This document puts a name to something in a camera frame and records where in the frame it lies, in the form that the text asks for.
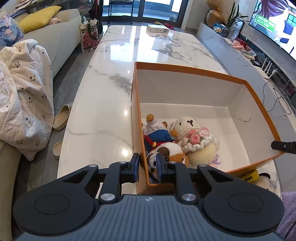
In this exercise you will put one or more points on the purple fluffy cloth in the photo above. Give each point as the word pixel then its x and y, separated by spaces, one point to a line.
pixel 287 227

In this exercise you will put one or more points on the yellow pillow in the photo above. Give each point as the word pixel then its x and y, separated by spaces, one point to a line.
pixel 39 19

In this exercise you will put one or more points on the floral blue pillow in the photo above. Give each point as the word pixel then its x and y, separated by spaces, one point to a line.
pixel 10 32

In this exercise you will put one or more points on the curved television screen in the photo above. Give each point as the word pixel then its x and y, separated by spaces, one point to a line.
pixel 276 20

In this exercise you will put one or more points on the brown round vase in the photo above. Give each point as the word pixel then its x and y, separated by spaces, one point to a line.
pixel 212 17

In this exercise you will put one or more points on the floral tote bag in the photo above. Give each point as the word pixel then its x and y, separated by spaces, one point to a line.
pixel 89 31

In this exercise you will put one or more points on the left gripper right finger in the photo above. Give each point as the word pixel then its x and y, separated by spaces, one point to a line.
pixel 177 174

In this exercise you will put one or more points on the orange cardboard storage box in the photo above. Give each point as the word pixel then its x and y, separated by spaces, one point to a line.
pixel 226 105

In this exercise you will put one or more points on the brown white dog plush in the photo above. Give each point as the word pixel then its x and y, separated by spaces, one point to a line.
pixel 170 151

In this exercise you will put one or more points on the black metal shelf rack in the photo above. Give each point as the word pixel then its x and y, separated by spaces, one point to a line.
pixel 121 8

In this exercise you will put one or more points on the yellow tape measure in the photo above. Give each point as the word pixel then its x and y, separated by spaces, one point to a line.
pixel 250 177

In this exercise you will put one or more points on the beige slipper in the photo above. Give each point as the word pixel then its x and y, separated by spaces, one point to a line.
pixel 61 119
pixel 57 149

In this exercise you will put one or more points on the white panda print blanket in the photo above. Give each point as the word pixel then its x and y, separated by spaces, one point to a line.
pixel 27 110

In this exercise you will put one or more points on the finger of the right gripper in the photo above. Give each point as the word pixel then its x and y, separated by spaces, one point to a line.
pixel 287 147

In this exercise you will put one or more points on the white wifi router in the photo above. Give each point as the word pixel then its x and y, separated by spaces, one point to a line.
pixel 264 70

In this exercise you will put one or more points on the small white box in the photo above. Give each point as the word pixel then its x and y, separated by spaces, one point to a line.
pixel 157 28

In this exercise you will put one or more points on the potted green plant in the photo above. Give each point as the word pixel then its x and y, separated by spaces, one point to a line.
pixel 233 18

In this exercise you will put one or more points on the crochet bear with flowers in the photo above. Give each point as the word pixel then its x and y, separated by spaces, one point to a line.
pixel 196 141

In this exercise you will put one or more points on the beige sofa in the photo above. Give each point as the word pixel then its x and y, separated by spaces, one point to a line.
pixel 59 40

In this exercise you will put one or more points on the panda popcorn plush toy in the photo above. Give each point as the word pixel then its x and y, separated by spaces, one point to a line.
pixel 264 181

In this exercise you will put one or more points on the sailor bear plush toy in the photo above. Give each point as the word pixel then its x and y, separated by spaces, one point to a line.
pixel 155 133

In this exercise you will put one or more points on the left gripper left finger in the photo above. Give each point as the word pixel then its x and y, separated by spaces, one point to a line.
pixel 114 176

